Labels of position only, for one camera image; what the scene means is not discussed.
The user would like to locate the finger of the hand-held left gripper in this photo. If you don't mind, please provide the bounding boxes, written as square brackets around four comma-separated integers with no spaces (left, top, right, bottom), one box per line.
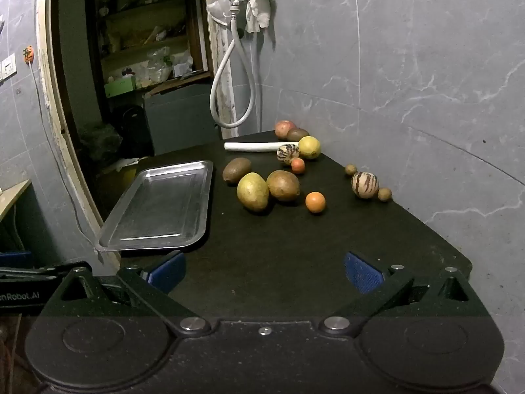
[0,266,70,283]

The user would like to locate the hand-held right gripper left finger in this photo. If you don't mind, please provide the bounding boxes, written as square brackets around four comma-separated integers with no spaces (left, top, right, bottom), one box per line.
[41,250,212,336]

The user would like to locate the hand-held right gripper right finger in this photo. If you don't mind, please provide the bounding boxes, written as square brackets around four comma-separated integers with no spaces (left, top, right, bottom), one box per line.
[320,252,489,336]

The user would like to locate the metal tray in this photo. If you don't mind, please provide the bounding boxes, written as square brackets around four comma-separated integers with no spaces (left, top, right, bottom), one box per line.
[95,160,214,252]

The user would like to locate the striped pepino melon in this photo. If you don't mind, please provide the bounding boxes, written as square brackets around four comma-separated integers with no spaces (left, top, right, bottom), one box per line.
[351,171,380,200]
[276,143,301,165]

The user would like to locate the yellow-green mango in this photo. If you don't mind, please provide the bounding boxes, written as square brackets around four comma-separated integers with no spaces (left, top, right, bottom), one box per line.
[237,172,270,213]

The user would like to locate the brown mango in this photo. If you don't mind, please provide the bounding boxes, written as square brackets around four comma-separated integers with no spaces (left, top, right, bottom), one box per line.
[266,170,301,202]

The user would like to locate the yellow lemon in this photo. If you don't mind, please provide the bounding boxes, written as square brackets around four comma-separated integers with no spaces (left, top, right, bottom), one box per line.
[298,136,322,161]

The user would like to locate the yellow bucket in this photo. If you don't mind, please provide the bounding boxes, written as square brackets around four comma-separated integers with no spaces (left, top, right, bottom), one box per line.
[98,164,138,210]

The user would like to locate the black chair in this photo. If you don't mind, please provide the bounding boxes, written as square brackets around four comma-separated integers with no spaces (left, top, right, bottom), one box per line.
[111,104,154,159]

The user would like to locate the dark bag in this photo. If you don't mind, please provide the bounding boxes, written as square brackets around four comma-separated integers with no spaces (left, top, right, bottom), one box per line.
[78,123,124,161]

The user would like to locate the white stick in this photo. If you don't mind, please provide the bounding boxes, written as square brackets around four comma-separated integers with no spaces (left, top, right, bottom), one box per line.
[224,142,284,153]

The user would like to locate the dark grey cabinet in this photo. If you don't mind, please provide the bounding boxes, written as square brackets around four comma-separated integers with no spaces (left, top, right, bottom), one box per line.
[143,82,222,157]

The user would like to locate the red apple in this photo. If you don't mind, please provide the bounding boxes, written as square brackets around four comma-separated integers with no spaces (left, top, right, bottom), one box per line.
[274,120,297,139]

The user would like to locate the green box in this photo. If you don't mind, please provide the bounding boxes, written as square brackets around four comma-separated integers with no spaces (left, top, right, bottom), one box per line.
[104,76,137,98]

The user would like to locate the clear plastic bags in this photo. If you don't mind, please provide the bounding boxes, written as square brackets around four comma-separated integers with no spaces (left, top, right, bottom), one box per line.
[145,47,193,83]

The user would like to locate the wooden shelf unit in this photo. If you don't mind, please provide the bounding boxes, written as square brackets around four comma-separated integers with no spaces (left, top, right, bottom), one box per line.
[85,0,214,95]

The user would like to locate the white rag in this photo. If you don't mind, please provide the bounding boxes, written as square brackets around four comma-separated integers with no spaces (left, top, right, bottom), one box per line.
[207,0,272,33]

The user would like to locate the grey white hose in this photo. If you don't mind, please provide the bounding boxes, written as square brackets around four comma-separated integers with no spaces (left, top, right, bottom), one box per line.
[210,6,263,129]

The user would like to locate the white wall switch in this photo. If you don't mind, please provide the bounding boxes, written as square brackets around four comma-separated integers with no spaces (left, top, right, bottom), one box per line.
[0,53,18,80]

